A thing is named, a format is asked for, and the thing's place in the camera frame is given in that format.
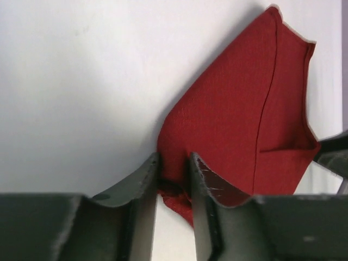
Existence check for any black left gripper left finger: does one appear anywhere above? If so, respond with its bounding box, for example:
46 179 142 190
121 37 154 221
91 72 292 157
1 153 159 261

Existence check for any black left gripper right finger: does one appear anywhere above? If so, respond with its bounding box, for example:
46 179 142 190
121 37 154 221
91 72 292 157
190 153 347 260

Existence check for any red cloth napkin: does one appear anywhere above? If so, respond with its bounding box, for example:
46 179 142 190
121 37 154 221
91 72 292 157
157 6 320 223

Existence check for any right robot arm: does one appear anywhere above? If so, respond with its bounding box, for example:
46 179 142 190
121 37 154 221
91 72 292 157
314 130 348 195

